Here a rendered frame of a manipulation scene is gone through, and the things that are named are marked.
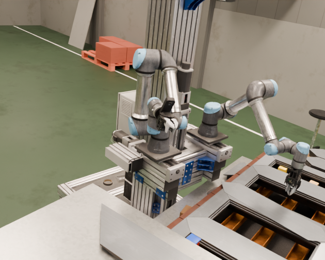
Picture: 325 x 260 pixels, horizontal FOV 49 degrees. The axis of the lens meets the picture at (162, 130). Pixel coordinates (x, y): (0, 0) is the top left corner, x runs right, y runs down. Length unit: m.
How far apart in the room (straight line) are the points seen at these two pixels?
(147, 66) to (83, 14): 8.30
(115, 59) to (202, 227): 6.41
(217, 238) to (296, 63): 4.69
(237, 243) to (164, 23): 1.37
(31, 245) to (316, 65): 5.32
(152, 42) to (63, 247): 1.44
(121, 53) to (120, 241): 6.85
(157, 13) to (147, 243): 1.46
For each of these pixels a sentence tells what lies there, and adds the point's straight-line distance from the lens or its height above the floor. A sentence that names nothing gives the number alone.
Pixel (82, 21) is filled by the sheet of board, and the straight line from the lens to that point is 10.27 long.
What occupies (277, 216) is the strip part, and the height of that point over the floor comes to 0.85.
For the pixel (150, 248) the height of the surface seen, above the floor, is 1.07.
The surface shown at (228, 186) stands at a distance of 2.42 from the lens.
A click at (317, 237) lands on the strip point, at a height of 0.85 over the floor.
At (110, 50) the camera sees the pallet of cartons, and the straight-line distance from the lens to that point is 7.98.
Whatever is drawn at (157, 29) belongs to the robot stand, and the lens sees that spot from 2.38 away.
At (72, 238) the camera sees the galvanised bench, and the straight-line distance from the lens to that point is 1.57.
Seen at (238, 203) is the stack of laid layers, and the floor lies 0.84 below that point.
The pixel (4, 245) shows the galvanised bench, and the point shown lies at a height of 1.05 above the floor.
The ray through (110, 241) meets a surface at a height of 1.07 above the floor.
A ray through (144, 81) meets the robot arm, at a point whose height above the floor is 1.50.
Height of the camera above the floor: 2.08
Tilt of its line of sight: 24 degrees down
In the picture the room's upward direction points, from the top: 7 degrees clockwise
